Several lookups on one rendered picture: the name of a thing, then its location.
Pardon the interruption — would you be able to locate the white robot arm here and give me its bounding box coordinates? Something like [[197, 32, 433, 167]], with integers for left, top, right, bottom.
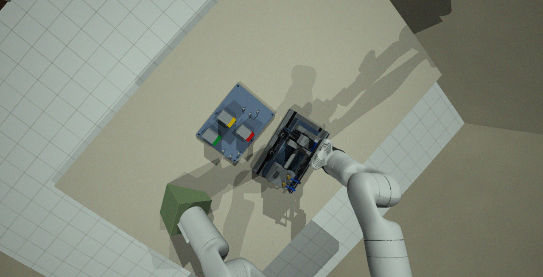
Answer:
[[177, 157, 412, 277]]

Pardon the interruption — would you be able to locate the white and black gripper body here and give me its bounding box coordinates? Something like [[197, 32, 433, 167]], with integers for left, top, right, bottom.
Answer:
[[310, 139, 350, 178]]

